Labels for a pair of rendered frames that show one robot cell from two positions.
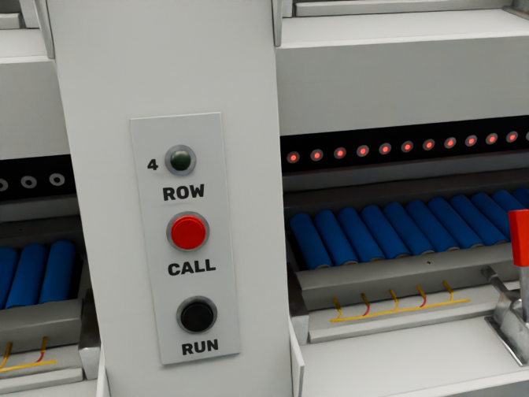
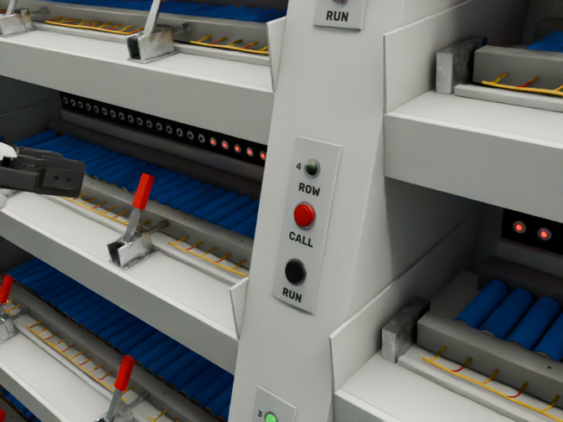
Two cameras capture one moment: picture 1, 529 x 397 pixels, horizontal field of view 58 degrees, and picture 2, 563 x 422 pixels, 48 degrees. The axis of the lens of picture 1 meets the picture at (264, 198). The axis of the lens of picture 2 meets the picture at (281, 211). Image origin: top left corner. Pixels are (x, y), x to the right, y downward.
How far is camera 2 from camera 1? 0.30 m
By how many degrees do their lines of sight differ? 48
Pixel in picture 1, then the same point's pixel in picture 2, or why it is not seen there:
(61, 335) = not seen: hidden behind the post
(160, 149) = (305, 158)
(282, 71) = (388, 131)
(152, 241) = (286, 213)
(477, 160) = not seen: outside the picture
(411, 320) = (488, 398)
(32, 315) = not seen: hidden behind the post
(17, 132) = (256, 127)
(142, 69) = (310, 108)
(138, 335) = (267, 269)
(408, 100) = (482, 181)
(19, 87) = (260, 104)
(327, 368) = (389, 383)
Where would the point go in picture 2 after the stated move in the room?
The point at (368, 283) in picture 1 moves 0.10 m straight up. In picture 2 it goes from (474, 349) to (507, 213)
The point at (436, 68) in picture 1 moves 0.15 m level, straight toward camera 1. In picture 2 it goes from (504, 161) to (255, 133)
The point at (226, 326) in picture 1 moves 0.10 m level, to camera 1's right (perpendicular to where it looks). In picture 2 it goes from (308, 289) to (416, 349)
